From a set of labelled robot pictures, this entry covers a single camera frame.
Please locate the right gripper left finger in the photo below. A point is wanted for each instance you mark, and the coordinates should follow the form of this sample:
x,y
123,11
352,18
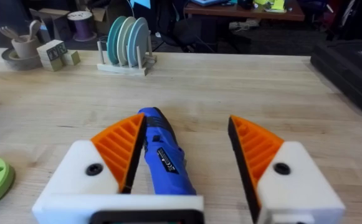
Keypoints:
x,y
84,168

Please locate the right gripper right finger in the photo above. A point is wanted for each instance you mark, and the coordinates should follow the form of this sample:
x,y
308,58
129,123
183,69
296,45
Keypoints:
x,y
293,183

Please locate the blue electric screwdriver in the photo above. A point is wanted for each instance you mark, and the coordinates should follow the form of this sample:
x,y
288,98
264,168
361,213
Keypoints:
x,y
165,155

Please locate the small wooden peg rack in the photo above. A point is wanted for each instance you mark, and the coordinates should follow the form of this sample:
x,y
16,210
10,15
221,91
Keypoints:
x,y
124,69

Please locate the small plain wooden block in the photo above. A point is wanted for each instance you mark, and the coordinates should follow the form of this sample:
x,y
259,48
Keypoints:
x,y
71,58

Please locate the large lettered wooden block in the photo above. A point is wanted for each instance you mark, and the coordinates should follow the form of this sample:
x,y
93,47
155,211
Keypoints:
x,y
51,56

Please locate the grey tape roll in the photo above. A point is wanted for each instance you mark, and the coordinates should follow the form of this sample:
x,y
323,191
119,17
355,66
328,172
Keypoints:
x,y
18,63

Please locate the black tool case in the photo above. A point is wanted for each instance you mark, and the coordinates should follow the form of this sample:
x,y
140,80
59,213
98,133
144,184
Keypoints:
x,y
349,71

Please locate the teal plate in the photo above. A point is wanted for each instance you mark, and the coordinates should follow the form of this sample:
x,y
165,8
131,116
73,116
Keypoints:
x,y
113,40

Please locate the beige cup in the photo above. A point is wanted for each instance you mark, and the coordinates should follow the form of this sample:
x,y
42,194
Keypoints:
x,y
26,48

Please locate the pale green plate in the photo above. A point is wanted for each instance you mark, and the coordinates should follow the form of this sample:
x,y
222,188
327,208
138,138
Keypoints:
x,y
123,40

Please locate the light blue plate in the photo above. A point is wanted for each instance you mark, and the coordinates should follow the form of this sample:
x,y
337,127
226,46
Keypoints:
x,y
138,40

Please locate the purple thread spool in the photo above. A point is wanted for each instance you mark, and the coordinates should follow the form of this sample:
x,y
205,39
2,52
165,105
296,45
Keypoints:
x,y
82,26

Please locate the cardboard box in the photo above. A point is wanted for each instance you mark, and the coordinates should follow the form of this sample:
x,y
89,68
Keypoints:
x,y
54,23

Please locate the wooden spoon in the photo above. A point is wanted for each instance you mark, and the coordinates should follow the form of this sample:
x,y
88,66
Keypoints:
x,y
34,28

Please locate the wooden fork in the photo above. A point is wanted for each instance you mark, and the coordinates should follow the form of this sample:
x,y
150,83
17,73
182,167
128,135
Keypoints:
x,y
9,32

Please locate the black office chair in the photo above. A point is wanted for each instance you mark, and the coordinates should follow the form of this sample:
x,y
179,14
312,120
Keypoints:
x,y
183,34

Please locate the brown wooden desk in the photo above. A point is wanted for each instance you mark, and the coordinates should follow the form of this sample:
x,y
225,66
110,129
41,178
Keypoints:
x,y
243,12

